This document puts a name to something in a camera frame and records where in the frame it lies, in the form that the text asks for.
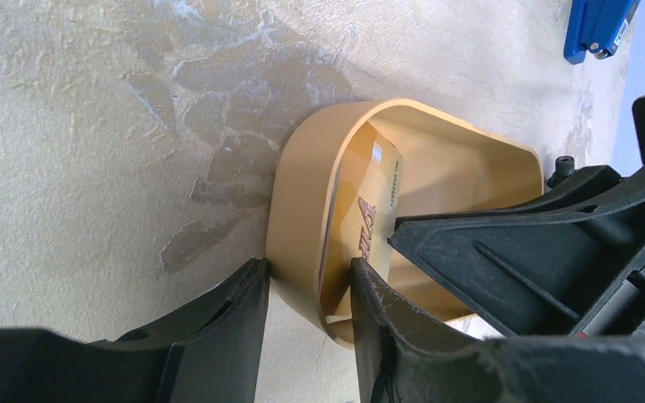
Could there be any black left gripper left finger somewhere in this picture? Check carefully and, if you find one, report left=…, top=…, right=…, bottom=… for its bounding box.
left=0, top=259, right=270, bottom=402

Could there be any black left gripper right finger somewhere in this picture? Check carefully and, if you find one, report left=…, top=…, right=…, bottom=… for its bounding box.
left=350, top=258, right=645, bottom=402

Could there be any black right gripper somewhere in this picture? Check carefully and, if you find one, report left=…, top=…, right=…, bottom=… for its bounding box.
left=390, top=96, right=645, bottom=337

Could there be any card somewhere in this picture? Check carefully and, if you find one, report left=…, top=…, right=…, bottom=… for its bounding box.
left=320, top=123, right=403, bottom=323

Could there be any orange oval tray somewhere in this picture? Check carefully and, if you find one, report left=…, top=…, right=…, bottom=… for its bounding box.
left=265, top=98, right=544, bottom=348

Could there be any small black round knob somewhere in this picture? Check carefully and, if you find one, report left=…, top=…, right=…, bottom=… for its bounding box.
left=546, top=155, right=575, bottom=189

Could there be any blue and black stapler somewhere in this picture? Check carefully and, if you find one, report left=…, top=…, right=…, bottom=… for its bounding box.
left=564, top=0, right=640, bottom=65

